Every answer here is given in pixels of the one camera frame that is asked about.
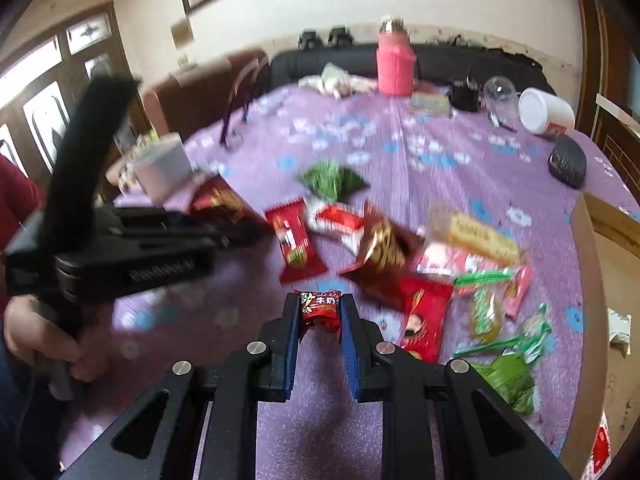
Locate black glasses case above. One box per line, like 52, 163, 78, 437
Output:
548, 134, 587, 190

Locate green pea snack packet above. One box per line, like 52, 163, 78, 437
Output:
297, 159, 370, 203

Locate small black cup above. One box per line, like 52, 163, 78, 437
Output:
448, 77, 480, 113

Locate green striped jelly candy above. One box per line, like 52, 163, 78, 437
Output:
470, 288, 502, 344

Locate green wrapped candy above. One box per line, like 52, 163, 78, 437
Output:
518, 302, 552, 365

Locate white cloth gloves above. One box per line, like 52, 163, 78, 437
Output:
298, 63, 378, 100

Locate white enamel mug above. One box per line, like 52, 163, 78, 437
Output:
117, 133, 193, 204

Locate red long snack packet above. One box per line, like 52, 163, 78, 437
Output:
265, 198, 328, 285
400, 275, 454, 363

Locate white cake packet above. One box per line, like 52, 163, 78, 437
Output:
608, 308, 632, 356

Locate purple framed eyeglasses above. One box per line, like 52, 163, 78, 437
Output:
219, 56, 269, 150

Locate wooden cabinet counter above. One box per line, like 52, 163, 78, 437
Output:
576, 0, 639, 197

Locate black leather sofa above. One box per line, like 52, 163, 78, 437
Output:
268, 44, 554, 93

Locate white plastic jar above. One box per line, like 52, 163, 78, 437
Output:
518, 88, 575, 136

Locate small notebook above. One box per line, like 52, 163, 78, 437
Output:
408, 92, 451, 116

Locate clear plastic cup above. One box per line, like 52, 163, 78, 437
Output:
483, 76, 518, 122

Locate red white rice cracker packet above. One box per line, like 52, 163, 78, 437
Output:
304, 197, 364, 256

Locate dark red foil snack bag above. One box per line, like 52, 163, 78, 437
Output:
186, 174, 269, 231

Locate pink cartoon snack packet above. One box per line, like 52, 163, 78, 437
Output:
410, 242, 533, 320

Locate person's left hand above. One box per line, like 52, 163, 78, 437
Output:
3, 296, 114, 382

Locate small red candy packet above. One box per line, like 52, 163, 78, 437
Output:
296, 290, 342, 339

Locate pink knit-sleeved bottle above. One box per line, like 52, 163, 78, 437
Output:
376, 16, 416, 96

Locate yellow cheese biscuit packet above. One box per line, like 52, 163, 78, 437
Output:
426, 205, 522, 266

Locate purple floral tablecloth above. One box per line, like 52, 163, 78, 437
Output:
64, 84, 639, 479

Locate red white flat packet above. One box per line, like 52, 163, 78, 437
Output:
582, 413, 612, 480

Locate cardboard box tray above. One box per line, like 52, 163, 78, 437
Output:
561, 192, 639, 479

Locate brown wooden chair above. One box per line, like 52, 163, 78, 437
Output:
142, 48, 268, 142

